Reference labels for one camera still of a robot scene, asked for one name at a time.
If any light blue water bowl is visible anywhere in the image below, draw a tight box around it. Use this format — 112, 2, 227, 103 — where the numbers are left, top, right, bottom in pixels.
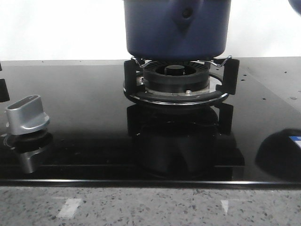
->
288, 0, 301, 14

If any black pan support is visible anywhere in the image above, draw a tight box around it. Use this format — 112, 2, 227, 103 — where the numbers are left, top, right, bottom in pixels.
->
124, 56, 240, 106
0, 59, 10, 103

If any right black pan support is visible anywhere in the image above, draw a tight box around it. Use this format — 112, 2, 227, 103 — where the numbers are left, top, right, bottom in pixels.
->
124, 56, 240, 106

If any right black gas burner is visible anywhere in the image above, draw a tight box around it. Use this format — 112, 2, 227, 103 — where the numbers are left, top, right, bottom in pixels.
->
143, 61, 209, 93

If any wire pot reducer ring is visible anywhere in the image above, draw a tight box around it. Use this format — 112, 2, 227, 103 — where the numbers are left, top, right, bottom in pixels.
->
130, 55, 233, 69

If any blue white stove sticker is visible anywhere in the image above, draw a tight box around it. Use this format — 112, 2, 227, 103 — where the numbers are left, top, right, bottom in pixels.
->
290, 136, 301, 148

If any left black pan support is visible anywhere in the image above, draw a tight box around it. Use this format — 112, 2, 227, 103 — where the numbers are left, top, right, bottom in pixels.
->
0, 59, 10, 103

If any silver stove control knob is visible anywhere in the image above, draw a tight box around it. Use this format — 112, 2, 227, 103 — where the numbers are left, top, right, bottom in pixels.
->
5, 95, 50, 135

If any black glass gas stove top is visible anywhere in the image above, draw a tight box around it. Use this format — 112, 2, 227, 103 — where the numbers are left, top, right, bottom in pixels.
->
0, 64, 301, 189

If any dark blue cooking pot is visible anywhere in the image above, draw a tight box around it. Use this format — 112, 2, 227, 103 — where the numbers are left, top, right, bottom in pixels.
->
123, 0, 231, 61

